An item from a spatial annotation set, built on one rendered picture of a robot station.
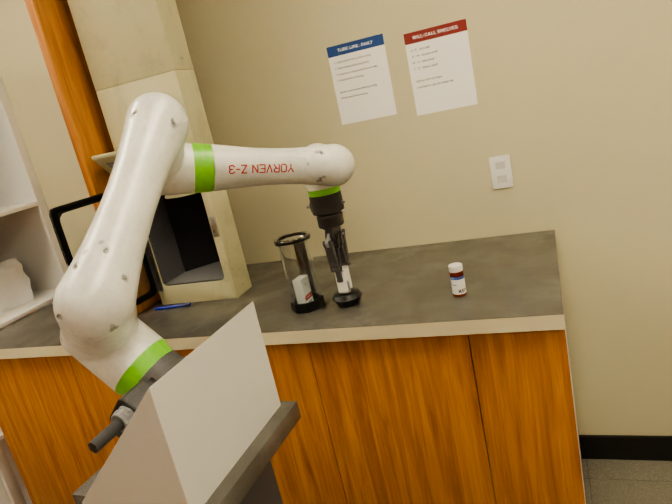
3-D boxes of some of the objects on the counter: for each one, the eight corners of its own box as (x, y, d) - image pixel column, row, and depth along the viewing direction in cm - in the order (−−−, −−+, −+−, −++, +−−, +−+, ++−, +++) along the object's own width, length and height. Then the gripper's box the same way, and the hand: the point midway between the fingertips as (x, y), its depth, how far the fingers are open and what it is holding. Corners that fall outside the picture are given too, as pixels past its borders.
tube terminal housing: (198, 280, 230) (141, 87, 210) (268, 272, 218) (215, 67, 198) (162, 304, 208) (94, 91, 188) (238, 298, 196) (175, 69, 176)
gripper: (326, 207, 169) (342, 281, 175) (306, 221, 155) (325, 301, 161) (349, 204, 166) (365, 279, 172) (331, 218, 152) (349, 299, 158)
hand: (343, 279), depth 166 cm, fingers closed on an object, 3 cm apart
